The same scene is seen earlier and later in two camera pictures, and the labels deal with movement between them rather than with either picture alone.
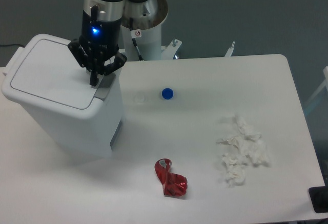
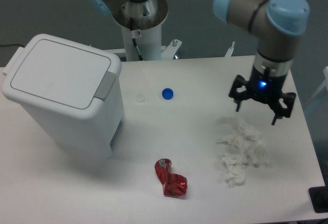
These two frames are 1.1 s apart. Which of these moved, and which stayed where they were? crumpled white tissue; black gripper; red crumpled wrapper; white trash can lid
Moved: black gripper
Stayed: red crumpled wrapper; crumpled white tissue; white trash can lid
